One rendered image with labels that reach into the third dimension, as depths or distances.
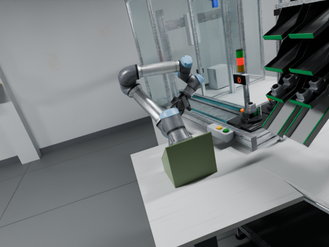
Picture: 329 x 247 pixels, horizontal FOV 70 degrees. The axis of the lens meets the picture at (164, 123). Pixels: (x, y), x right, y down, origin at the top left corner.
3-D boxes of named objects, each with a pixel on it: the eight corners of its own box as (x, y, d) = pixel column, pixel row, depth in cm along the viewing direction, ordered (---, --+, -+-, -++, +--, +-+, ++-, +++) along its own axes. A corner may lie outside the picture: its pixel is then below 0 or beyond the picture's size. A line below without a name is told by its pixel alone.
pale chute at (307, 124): (308, 147, 118) (303, 144, 116) (288, 137, 130) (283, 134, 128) (342, 99, 114) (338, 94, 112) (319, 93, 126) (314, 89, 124)
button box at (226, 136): (226, 142, 156) (225, 134, 154) (207, 133, 174) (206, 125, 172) (234, 138, 158) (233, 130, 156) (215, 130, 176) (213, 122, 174)
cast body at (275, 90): (276, 100, 129) (271, 90, 126) (272, 97, 132) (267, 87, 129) (290, 90, 127) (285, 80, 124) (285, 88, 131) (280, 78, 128)
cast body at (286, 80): (290, 89, 128) (285, 80, 125) (284, 88, 132) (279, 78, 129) (302, 79, 128) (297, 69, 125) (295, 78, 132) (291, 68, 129)
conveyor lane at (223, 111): (253, 145, 153) (252, 132, 149) (185, 115, 225) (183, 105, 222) (284, 129, 163) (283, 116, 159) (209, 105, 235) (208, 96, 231)
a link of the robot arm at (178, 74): (182, 60, 161) (195, 69, 159) (180, 69, 171) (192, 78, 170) (175, 68, 159) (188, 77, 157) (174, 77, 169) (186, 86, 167)
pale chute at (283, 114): (282, 138, 131) (277, 135, 129) (266, 130, 143) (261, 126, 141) (312, 94, 127) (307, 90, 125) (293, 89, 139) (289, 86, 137)
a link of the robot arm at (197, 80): (195, 74, 169) (204, 81, 167) (185, 86, 168) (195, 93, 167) (195, 70, 161) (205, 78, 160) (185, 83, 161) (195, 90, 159)
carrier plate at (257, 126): (252, 133, 150) (251, 130, 149) (226, 123, 170) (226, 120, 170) (278, 120, 158) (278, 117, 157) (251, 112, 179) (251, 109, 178)
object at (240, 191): (159, 259, 97) (158, 254, 96) (131, 158, 179) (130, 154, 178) (303, 200, 109) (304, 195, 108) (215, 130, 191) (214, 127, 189)
